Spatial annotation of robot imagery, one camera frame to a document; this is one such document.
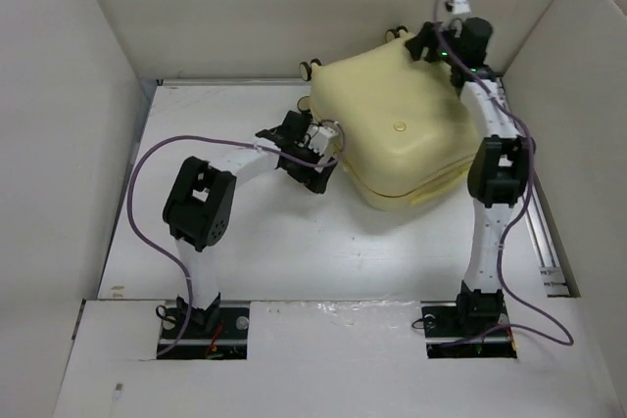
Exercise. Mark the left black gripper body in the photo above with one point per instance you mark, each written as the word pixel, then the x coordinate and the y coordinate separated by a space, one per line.
pixel 306 173

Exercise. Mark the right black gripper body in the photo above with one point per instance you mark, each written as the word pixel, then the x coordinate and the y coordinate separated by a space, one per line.
pixel 436 42

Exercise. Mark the yellow suitcase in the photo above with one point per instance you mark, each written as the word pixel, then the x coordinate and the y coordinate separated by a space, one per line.
pixel 409 138

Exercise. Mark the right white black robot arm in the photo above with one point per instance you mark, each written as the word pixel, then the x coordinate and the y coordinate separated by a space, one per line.
pixel 496 181

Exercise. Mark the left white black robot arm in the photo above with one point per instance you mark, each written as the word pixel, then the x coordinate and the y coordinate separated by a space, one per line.
pixel 199 205

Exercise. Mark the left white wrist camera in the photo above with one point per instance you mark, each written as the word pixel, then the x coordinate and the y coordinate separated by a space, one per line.
pixel 319 137

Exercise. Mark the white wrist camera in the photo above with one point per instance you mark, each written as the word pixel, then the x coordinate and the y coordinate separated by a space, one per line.
pixel 319 137
pixel 458 8

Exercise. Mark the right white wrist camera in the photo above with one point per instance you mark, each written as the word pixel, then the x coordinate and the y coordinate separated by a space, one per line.
pixel 458 8

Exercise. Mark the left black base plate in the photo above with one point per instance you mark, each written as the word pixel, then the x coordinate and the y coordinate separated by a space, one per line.
pixel 227 341

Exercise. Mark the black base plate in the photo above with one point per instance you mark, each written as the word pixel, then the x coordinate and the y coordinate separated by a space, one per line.
pixel 447 337
pixel 227 341

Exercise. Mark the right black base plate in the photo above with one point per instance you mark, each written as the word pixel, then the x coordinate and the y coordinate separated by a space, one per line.
pixel 447 337

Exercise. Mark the aluminium rail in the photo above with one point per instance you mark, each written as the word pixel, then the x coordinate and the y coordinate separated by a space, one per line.
pixel 531 265

